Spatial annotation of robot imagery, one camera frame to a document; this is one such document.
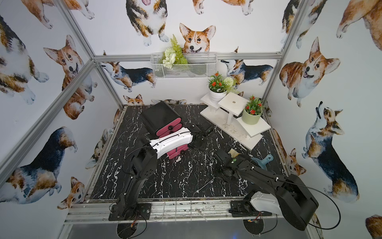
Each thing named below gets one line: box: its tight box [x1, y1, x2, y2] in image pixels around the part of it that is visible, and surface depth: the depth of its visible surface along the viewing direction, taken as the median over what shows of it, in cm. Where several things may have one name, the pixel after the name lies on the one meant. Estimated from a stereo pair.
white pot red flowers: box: [206, 71, 234, 104], surface depth 93 cm
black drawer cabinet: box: [140, 101, 184, 138], surface depth 93 cm
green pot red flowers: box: [241, 94, 265, 125], surface depth 85 cm
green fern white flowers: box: [161, 33, 189, 69], surface depth 82 cm
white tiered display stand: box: [199, 92, 272, 151], surface depth 99 cm
